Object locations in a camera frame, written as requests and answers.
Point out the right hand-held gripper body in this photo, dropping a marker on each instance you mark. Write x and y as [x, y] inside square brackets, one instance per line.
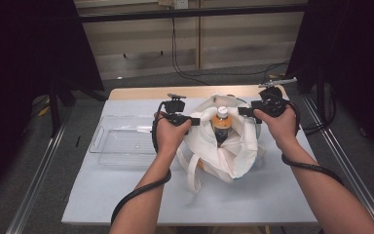
[272, 100]

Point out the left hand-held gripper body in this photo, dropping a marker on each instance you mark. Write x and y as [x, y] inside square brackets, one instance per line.
[175, 107]

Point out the orange bottle with white cap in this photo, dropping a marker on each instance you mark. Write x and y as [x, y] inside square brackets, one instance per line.
[221, 123]

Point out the white printed tote bag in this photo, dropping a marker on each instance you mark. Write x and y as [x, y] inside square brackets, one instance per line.
[233, 156]

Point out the clear plastic tray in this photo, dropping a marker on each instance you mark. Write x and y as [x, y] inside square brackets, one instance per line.
[123, 143]

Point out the person's right hand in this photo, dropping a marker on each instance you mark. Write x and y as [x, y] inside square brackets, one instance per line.
[282, 130]

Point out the person's left hand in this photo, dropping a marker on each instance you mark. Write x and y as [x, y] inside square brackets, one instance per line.
[168, 136]

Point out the black metal stand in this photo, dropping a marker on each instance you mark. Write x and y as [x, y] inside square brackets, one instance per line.
[321, 100]
[54, 110]

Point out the light blue table mat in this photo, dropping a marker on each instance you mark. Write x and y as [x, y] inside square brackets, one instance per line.
[256, 201]

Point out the black curtain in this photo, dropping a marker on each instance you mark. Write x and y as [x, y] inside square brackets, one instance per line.
[360, 65]
[19, 65]

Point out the black horizontal bar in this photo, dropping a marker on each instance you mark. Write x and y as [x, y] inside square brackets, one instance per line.
[191, 13]

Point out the white wall socket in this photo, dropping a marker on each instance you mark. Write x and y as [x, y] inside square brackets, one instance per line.
[180, 4]

